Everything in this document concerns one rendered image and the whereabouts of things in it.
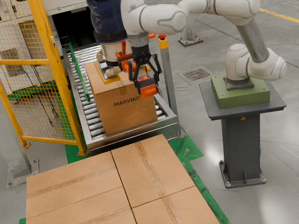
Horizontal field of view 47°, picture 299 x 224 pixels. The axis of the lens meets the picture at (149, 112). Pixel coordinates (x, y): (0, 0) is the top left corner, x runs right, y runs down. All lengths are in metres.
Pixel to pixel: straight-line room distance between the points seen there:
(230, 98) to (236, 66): 0.21
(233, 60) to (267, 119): 1.38
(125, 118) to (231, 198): 1.00
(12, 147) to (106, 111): 1.16
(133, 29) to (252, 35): 0.76
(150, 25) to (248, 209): 1.72
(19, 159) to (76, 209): 1.37
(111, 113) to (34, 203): 0.79
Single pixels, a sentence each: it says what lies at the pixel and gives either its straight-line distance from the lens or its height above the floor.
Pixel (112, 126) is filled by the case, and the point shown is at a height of 0.66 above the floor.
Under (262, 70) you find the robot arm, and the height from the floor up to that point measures 1.02.
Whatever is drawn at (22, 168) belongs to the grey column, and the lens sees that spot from 3.44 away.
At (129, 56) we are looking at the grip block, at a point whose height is 1.29.
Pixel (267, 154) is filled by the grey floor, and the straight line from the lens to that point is 3.13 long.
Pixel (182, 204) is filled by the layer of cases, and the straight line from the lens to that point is 1.98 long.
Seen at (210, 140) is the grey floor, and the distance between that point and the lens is 3.30.
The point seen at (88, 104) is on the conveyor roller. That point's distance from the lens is 3.19.
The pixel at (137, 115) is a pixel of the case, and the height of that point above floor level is 0.69.
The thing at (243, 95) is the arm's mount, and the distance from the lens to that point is 2.32.
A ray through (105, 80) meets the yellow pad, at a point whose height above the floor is 1.16.
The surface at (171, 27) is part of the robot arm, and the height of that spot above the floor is 1.58.
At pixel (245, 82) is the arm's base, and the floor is 0.87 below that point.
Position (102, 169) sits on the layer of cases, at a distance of 2.33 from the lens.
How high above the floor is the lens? 1.99
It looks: 31 degrees down
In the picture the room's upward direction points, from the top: 11 degrees counter-clockwise
